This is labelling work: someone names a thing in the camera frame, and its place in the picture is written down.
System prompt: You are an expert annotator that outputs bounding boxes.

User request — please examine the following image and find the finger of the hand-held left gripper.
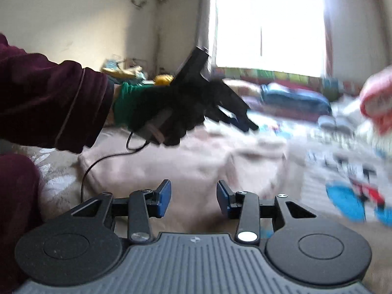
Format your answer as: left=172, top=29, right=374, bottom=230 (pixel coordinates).
left=225, top=81, right=250, bottom=112
left=215, top=105, right=259, bottom=132

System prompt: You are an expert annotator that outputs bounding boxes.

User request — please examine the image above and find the person's left forearm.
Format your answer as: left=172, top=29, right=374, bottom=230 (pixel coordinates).
left=0, top=34, right=138, bottom=154

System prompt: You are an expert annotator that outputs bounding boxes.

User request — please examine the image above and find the person's left hand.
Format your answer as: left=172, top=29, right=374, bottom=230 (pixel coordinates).
left=128, top=82, right=209, bottom=146

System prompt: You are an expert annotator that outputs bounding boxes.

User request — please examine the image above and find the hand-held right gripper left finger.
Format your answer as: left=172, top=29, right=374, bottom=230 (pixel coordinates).
left=72, top=179, right=172, bottom=245

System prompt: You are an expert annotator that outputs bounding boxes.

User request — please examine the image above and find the person's maroon clothing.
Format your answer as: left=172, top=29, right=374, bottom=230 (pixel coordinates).
left=0, top=153, right=42, bottom=294

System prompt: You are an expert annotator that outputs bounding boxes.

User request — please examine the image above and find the stack of pastel folded clothes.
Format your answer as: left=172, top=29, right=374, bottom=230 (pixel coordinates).
left=101, top=64, right=145, bottom=83

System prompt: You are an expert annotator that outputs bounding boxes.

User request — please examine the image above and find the beige sweater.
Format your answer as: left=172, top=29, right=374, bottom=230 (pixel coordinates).
left=78, top=125, right=289, bottom=234

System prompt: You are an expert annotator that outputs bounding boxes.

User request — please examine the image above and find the pink folded quilt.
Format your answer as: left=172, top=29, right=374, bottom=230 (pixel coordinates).
left=360, top=67, right=392, bottom=136

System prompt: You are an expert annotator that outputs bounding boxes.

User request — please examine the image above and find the black cable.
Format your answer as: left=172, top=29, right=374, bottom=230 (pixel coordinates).
left=81, top=130, right=149, bottom=204

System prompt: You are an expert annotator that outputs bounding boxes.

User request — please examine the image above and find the cartoon mouse printed blanket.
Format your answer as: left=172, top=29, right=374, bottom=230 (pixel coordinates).
left=0, top=119, right=392, bottom=282

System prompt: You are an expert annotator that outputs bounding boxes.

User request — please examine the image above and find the blue folded blanket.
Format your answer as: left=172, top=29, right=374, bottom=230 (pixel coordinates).
left=260, top=84, right=333, bottom=116

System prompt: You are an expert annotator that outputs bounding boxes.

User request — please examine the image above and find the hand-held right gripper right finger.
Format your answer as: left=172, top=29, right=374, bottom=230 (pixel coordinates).
left=216, top=181, right=317, bottom=246

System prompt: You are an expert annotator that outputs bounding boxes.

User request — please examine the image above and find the colourful alphabet bed bumper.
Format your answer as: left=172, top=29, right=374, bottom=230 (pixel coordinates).
left=213, top=67, right=362, bottom=90

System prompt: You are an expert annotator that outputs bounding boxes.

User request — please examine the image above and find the beige curtain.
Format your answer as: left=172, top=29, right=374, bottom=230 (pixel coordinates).
left=196, top=0, right=219, bottom=68

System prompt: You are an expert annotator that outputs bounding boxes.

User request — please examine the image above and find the window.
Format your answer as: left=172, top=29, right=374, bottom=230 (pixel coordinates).
left=214, top=0, right=327, bottom=78

